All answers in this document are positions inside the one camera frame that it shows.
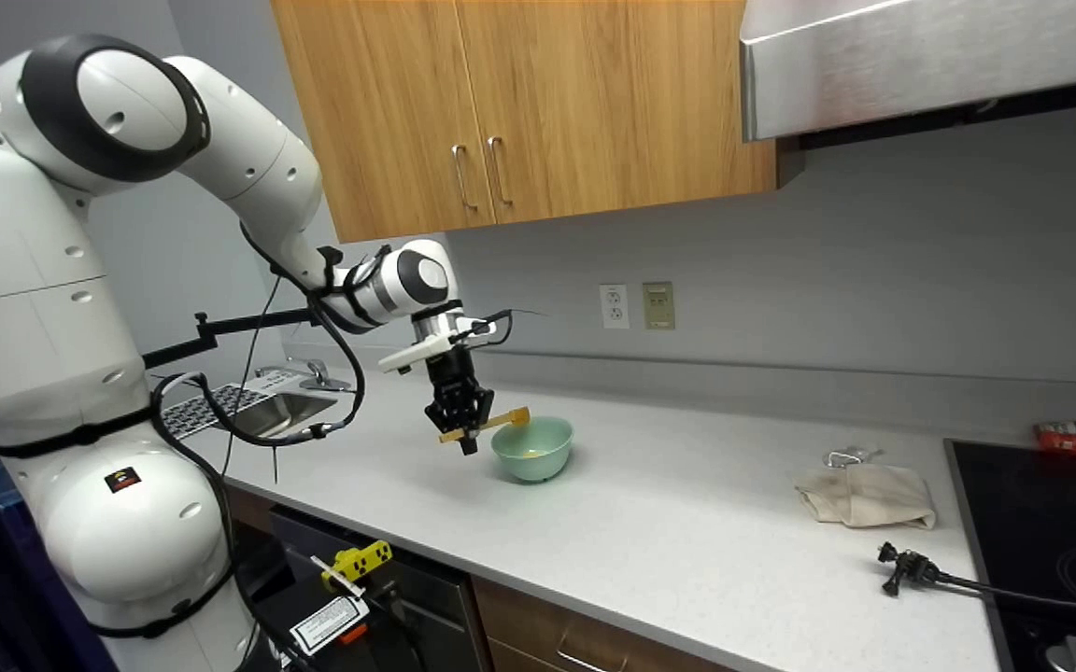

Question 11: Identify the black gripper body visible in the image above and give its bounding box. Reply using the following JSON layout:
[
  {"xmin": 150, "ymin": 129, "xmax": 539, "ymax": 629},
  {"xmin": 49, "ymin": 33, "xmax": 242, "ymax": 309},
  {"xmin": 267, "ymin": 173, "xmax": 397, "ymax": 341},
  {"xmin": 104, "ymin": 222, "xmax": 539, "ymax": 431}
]
[{"xmin": 423, "ymin": 341, "xmax": 492, "ymax": 425}]

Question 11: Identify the light blue bowl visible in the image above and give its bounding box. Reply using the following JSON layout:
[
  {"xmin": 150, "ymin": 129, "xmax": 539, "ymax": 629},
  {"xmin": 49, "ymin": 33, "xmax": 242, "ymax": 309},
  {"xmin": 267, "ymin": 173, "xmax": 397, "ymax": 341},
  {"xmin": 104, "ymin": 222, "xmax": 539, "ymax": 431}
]
[{"xmin": 488, "ymin": 416, "xmax": 576, "ymax": 491}]

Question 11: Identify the chrome sink faucet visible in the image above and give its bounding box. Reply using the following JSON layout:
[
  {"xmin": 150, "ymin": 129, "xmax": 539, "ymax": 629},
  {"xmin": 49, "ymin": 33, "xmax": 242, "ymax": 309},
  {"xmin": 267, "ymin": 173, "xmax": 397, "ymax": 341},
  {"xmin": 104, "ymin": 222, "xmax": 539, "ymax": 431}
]
[{"xmin": 267, "ymin": 360, "xmax": 350, "ymax": 400}]

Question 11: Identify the steel kitchen sink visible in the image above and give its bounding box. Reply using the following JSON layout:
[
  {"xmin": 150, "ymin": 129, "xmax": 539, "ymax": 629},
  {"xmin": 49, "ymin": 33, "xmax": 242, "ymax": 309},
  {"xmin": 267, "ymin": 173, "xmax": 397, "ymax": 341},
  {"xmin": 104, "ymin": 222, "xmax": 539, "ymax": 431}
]
[{"xmin": 204, "ymin": 387, "xmax": 338, "ymax": 442}]

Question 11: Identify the yellow power strip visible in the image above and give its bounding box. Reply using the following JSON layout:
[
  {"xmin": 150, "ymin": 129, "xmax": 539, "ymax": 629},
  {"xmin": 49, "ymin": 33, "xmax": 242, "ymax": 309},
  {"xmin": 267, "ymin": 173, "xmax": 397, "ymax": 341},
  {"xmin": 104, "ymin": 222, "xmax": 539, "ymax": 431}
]
[{"xmin": 317, "ymin": 537, "xmax": 397, "ymax": 590}]

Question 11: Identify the black dishwasher front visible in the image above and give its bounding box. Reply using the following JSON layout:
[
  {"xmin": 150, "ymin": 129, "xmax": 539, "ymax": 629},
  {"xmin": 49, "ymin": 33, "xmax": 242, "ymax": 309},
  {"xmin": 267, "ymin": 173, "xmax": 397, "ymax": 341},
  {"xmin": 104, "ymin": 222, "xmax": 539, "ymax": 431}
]
[{"xmin": 267, "ymin": 502, "xmax": 492, "ymax": 672}]

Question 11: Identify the wooden drawer front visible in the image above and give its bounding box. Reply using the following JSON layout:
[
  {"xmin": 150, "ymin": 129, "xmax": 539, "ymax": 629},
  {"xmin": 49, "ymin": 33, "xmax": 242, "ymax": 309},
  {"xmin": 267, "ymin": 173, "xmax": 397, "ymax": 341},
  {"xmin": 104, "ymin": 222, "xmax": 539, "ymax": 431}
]
[{"xmin": 475, "ymin": 575, "xmax": 741, "ymax": 672}]

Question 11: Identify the white labelled box device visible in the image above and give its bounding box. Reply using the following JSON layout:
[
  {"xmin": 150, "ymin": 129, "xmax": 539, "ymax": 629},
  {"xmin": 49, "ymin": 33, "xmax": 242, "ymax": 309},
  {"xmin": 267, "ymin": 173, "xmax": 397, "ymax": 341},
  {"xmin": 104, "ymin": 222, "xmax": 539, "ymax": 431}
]
[{"xmin": 289, "ymin": 593, "xmax": 376, "ymax": 659}]

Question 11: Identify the grey grid drying mat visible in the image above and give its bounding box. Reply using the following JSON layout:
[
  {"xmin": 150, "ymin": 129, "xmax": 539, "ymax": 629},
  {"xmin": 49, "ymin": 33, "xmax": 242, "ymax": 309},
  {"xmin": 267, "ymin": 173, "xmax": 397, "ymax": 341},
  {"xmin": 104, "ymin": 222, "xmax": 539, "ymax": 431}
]
[{"xmin": 162, "ymin": 378, "xmax": 249, "ymax": 442}]

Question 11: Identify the clear plastic wrapper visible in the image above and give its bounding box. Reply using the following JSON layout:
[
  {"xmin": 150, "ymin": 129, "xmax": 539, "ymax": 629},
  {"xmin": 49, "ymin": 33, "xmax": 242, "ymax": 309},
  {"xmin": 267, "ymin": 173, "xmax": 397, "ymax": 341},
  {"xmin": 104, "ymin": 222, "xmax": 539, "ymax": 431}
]
[{"xmin": 827, "ymin": 446, "xmax": 888, "ymax": 475}]

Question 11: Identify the beige crumpled cloth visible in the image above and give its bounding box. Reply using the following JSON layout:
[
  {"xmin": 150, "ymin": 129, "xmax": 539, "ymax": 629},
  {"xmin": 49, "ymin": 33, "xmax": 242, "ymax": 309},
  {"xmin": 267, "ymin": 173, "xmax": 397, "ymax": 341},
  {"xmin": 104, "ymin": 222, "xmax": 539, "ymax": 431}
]
[{"xmin": 790, "ymin": 458, "xmax": 942, "ymax": 533}]

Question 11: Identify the black glass cooktop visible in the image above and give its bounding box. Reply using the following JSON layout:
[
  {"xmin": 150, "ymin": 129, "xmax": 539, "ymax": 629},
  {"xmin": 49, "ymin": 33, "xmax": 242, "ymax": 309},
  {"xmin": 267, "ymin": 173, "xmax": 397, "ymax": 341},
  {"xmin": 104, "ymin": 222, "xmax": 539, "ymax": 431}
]
[{"xmin": 942, "ymin": 436, "xmax": 1076, "ymax": 672}]

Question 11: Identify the stainless steel range hood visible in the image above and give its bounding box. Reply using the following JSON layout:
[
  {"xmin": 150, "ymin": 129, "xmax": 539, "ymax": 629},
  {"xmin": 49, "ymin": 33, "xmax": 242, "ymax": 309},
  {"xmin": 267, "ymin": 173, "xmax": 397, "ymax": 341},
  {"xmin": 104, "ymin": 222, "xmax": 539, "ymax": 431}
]
[{"xmin": 737, "ymin": 0, "xmax": 1076, "ymax": 154}]

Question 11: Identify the small red object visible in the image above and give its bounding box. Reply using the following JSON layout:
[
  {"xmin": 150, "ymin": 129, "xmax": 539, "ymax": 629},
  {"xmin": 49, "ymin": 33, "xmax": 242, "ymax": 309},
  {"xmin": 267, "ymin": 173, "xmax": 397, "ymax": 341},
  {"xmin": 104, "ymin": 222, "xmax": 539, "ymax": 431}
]
[{"xmin": 1030, "ymin": 421, "xmax": 1076, "ymax": 463}]

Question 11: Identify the small metal object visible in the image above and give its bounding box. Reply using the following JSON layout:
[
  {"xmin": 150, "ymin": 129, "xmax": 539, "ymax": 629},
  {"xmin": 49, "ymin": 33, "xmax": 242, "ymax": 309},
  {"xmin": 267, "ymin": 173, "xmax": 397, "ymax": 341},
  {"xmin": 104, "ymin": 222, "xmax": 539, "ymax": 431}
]
[{"xmin": 1038, "ymin": 630, "xmax": 1076, "ymax": 672}]

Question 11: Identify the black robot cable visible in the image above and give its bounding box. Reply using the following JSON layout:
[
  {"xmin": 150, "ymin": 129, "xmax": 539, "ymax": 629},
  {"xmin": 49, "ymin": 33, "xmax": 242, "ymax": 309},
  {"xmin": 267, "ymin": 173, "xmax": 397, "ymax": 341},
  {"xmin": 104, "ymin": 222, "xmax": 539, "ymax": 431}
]
[{"xmin": 150, "ymin": 222, "xmax": 373, "ymax": 456}]

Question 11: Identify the white wall power outlet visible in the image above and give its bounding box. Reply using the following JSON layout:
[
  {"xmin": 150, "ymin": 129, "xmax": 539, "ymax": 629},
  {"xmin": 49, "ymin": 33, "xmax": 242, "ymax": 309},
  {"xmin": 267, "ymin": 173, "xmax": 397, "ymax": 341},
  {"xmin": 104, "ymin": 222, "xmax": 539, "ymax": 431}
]
[{"xmin": 599, "ymin": 284, "xmax": 632, "ymax": 331}]

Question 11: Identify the metal cabinet door handle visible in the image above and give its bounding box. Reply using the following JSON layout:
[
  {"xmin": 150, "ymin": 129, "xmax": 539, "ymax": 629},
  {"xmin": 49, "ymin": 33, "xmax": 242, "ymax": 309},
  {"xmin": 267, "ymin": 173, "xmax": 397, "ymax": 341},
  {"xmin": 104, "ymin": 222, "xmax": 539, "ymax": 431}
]
[
  {"xmin": 484, "ymin": 130, "xmax": 520, "ymax": 214},
  {"xmin": 448, "ymin": 141, "xmax": 484, "ymax": 216}
]

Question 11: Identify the black camera on boom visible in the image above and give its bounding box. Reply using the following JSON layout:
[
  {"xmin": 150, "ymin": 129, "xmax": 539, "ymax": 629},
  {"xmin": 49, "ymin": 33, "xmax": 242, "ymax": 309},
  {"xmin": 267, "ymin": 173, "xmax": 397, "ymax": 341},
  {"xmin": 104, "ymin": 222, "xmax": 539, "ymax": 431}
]
[{"xmin": 142, "ymin": 309, "xmax": 317, "ymax": 373}]

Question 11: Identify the wooden wall cabinet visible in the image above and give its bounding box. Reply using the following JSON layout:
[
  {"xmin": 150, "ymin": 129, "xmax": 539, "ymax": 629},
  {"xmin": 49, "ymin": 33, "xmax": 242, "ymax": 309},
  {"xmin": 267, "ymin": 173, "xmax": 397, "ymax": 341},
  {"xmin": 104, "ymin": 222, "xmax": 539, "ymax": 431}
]
[{"xmin": 267, "ymin": 0, "xmax": 804, "ymax": 241}]

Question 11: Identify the dark blue cart post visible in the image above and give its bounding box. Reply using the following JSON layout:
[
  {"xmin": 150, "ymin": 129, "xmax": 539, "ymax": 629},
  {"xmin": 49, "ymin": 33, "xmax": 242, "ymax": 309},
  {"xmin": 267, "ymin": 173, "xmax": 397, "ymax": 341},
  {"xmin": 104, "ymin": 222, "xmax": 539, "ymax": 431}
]
[{"xmin": 0, "ymin": 409, "xmax": 119, "ymax": 672}]

